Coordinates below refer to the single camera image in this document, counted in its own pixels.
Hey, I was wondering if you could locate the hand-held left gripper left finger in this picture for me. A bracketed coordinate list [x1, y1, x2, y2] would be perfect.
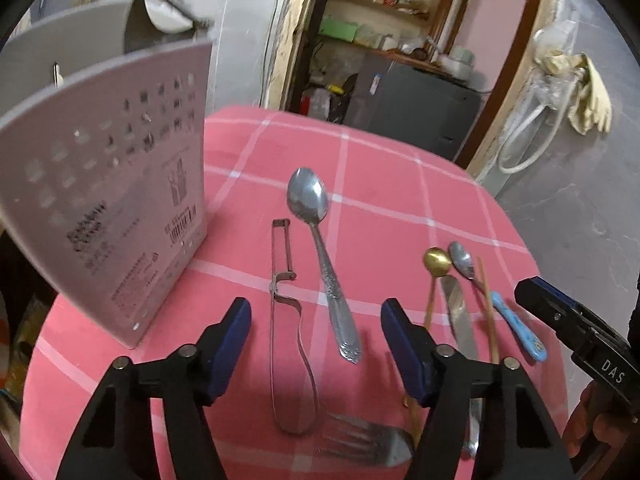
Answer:
[55, 297, 252, 480]

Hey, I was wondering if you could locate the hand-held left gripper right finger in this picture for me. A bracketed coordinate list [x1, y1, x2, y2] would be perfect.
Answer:
[381, 298, 576, 480]

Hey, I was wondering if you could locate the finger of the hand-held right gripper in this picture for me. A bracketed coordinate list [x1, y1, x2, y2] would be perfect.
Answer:
[515, 277, 598, 343]

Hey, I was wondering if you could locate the wooden chopstick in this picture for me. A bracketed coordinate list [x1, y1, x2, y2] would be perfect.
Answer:
[474, 256, 500, 365]

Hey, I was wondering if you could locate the steel table knife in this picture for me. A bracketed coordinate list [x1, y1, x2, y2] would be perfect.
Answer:
[439, 274, 484, 461]

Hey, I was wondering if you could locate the gold spoon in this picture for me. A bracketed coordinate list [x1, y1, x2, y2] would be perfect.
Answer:
[404, 247, 454, 453]

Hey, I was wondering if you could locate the large steel spoon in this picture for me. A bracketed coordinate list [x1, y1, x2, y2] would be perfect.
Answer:
[287, 167, 362, 365]

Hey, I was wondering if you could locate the grey perforated utensil holder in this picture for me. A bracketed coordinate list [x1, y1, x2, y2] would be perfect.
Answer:
[0, 2, 211, 351]

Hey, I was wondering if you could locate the person's right hand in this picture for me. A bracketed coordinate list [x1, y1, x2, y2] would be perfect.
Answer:
[562, 385, 640, 466]

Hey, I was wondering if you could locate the metal peeler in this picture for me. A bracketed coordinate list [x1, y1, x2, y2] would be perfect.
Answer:
[269, 218, 321, 435]

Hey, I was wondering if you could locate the steel fork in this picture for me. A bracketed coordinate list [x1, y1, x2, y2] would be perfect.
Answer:
[319, 412, 416, 467]

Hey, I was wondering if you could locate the pink checked tablecloth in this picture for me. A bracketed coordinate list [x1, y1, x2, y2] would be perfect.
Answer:
[17, 105, 569, 480]

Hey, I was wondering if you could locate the pale yellow rubber glove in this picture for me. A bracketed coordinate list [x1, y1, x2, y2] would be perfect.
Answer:
[534, 51, 614, 136]

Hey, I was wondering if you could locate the black cabinet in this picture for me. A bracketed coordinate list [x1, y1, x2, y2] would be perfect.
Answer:
[344, 51, 484, 166]

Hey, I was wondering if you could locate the metal pot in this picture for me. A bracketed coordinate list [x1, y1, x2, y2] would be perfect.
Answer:
[439, 46, 477, 82]

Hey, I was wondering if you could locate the white plastic jug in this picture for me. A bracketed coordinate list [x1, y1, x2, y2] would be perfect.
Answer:
[306, 86, 334, 122]

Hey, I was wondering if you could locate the clear plastic bag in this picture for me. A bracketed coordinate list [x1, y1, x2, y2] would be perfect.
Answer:
[529, 19, 579, 107]

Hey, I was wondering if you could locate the green plastic container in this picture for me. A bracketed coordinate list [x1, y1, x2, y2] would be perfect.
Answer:
[319, 16, 359, 44]

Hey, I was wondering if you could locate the small spoon with blue handle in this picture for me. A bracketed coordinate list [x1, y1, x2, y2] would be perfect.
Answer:
[448, 240, 548, 363]

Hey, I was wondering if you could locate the white hose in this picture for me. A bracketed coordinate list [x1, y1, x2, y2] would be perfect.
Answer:
[497, 102, 568, 176]

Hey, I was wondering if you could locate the worn door frame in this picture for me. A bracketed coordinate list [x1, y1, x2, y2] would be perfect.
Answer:
[260, 0, 581, 186]

